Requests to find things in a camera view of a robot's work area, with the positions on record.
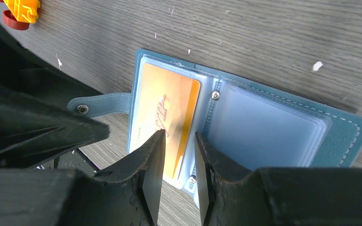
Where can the orange VIP credit card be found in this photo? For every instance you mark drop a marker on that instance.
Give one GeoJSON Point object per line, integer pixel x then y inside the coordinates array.
{"type": "Point", "coordinates": [166, 100]}

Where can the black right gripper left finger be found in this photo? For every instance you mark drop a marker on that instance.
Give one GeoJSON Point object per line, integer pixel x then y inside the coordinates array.
{"type": "Point", "coordinates": [126, 193]}

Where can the blue card holder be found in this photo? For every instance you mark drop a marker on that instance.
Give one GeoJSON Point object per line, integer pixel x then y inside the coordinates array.
{"type": "Point", "coordinates": [254, 124]}

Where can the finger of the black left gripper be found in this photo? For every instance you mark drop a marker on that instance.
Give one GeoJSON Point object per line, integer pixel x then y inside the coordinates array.
{"type": "Point", "coordinates": [36, 127]}

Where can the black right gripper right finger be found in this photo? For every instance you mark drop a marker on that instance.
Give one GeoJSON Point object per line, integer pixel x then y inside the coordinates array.
{"type": "Point", "coordinates": [231, 195]}

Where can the orange plastic object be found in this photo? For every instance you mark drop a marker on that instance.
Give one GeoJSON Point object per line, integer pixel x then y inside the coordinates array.
{"type": "Point", "coordinates": [20, 13]}

